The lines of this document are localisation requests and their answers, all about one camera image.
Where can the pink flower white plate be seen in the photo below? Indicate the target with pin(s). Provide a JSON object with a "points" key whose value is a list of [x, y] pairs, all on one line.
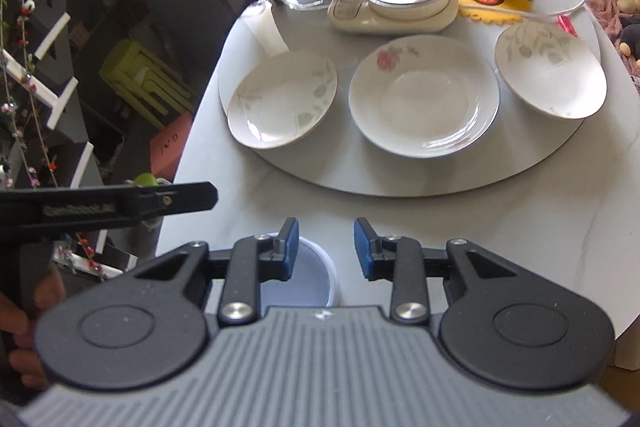
{"points": [[423, 97]]}

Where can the person's left hand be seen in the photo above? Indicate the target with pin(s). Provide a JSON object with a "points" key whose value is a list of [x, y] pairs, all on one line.
{"points": [[23, 358]]}

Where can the dark stair shelf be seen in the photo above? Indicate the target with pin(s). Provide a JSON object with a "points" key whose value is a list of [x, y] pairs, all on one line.
{"points": [[55, 51]]}

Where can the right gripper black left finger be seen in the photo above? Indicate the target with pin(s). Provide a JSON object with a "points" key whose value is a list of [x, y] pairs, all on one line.
{"points": [[254, 260]]}

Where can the dark grey plush toy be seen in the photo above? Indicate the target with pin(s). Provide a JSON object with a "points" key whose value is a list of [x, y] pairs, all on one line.
{"points": [[630, 36]]}

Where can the leaf pattern plate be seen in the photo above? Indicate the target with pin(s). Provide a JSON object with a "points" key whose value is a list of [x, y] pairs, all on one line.
{"points": [[551, 71], [282, 100]]}

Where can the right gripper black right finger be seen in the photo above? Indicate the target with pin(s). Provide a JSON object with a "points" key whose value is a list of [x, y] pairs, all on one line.
{"points": [[399, 260]]}

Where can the white plastic bowl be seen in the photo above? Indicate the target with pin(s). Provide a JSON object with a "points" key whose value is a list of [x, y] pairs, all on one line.
{"points": [[314, 282]]}

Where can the cream kettle base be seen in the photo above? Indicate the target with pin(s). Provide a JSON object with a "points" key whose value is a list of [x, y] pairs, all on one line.
{"points": [[358, 18]]}

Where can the yellow green plastic stools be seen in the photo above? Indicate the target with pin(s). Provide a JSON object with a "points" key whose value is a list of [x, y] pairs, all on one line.
{"points": [[145, 82]]}

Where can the yellow flower coaster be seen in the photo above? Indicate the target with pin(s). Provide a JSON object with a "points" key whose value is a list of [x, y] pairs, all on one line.
{"points": [[493, 12]]}

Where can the pink lighter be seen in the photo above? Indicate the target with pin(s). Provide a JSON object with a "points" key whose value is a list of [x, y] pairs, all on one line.
{"points": [[566, 24]]}

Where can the bead flower garland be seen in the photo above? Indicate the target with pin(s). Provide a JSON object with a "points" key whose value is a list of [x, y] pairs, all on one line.
{"points": [[25, 71]]}

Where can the red box on floor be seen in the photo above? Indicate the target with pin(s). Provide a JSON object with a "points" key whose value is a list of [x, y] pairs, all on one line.
{"points": [[167, 146]]}

